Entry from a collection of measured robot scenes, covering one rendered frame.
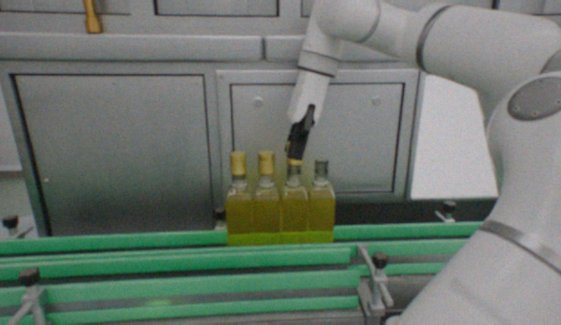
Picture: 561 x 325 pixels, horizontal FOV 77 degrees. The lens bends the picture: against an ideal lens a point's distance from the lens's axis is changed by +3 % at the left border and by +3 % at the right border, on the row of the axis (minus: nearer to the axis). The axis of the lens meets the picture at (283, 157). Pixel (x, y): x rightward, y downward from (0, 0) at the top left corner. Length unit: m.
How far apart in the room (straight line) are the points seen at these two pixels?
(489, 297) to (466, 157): 0.72
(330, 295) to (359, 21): 0.49
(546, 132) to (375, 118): 0.58
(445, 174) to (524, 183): 0.67
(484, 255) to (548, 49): 0.22
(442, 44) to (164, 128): 0.65
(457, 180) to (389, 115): 0.26
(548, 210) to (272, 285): 0.49
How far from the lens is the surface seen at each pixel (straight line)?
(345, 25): 0.57
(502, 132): 0.34
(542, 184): 0.31
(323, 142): 0.85
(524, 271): 0.30
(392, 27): 0.63
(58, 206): 1.06
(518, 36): 0.42
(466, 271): 0.30
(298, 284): 0.69
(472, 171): 1.01
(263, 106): 0.82
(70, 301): 0.77
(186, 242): 0.85
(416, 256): 0.85
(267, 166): 0.70
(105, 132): 0.94
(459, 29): 0.46
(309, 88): 0.63
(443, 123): 0.94
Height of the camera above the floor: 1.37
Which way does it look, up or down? 18 degrees down
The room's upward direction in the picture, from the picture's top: straight up
